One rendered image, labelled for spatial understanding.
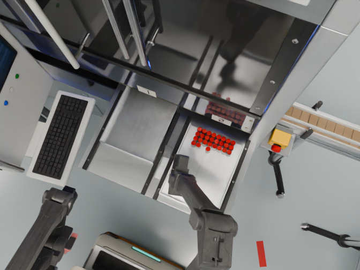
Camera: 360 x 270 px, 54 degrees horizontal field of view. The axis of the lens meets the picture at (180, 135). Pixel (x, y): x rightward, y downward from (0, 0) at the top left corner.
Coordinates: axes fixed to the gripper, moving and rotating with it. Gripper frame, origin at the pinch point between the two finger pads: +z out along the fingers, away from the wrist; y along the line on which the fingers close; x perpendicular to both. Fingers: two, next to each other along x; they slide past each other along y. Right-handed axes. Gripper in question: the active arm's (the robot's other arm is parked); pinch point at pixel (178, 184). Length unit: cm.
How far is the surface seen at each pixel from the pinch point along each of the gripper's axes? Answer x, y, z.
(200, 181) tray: -9.5, 2.6, 4.4
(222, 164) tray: -17.9, 11.4, 4.7
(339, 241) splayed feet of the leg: -101, -16, 76
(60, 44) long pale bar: 44, 38, -41
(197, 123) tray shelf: -5.0, 28.8, 6.1
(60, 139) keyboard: 58, 14, 12
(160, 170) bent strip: 8.7, 5.1, 5.0
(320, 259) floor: -95, -29, 89
